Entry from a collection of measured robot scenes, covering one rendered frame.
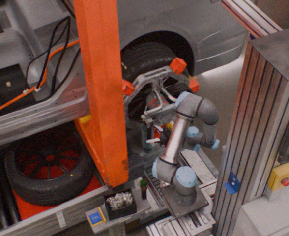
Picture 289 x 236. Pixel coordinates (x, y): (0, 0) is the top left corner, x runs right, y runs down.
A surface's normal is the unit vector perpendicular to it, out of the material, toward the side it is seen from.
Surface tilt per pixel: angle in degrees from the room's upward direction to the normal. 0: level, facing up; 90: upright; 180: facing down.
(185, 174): 7
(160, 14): 90
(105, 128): 90
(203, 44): 90
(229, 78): 0
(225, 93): 0
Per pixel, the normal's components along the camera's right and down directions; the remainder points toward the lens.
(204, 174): 0.00, -0.68
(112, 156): 0.46, 0.65
